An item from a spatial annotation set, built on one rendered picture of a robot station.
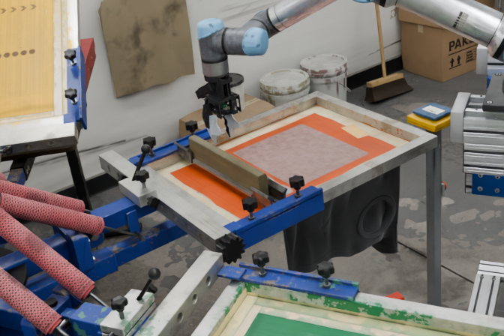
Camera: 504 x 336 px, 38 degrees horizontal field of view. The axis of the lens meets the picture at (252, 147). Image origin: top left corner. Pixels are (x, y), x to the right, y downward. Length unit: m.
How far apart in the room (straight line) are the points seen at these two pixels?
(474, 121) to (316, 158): 0.57
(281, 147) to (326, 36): 2.70
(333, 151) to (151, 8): 2.06
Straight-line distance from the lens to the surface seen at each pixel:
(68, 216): 1.93
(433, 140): 2.37
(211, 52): 2.03
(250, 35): 1.97
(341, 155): 2.36
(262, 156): 2.40
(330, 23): 5.08
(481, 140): 2.03
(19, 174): 2.68
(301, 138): 2.49
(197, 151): 2.33
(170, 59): 4.30
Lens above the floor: 2.04
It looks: 26 degrees down
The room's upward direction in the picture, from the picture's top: 7 degrees counter-clockwise
